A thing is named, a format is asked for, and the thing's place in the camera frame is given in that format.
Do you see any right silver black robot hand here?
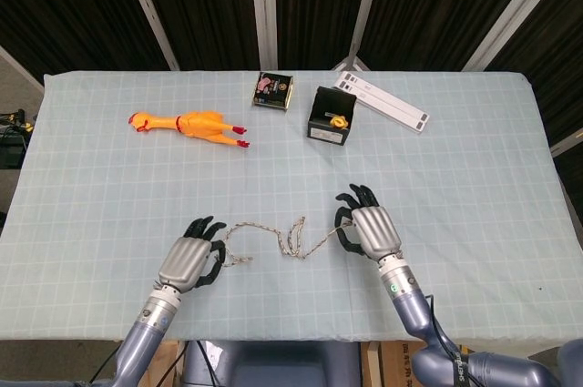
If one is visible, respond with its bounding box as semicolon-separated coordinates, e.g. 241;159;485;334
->
334;183;404;262

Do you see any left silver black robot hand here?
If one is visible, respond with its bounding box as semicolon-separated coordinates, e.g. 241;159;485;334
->
157;215;229;293

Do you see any beige speckled braided rope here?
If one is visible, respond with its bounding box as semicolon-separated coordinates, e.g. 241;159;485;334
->
222;216;354;272

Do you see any light blue checked tablecloth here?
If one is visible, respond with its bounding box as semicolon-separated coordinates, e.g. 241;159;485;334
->
0;68;583;351

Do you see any light wooden board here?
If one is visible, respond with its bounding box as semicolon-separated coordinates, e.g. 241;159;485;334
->
113;340;188;387

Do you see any black open cardboard box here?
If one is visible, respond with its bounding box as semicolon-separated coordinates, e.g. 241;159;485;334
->
306;85;358;147

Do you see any long flat white box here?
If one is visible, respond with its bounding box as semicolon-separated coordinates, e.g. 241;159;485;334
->
332;69;432;134

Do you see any brown cardboard box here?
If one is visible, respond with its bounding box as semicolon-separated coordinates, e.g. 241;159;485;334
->
362;340;427;387

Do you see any large yellow rubber chicken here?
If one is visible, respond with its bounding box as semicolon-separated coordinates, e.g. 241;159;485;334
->
128;109;251;149

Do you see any blue-grey robot torso base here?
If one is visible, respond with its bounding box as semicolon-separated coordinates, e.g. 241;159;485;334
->
184;340;363;387

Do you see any black luncheon meat tin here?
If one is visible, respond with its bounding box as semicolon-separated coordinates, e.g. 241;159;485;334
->
252;71;295;111

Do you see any black yellow equipment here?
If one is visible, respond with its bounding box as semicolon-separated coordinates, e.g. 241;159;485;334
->
0;108;36;168

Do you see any black backdrop curtain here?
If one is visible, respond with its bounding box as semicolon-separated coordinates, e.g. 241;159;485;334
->
0;0;583;147

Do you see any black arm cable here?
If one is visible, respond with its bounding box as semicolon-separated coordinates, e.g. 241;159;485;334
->
423;294;475;387

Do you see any black cable at torso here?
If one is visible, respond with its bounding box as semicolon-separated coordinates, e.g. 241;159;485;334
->
194;340;216;387

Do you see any white metal frame beam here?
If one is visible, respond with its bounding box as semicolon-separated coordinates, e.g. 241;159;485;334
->
0;46;46;90
549;127;583;156

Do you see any white metal frame post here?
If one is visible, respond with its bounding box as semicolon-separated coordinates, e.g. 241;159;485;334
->
462;0;578;73
336;0;388;73
249;0;279;72
116;0;181;72

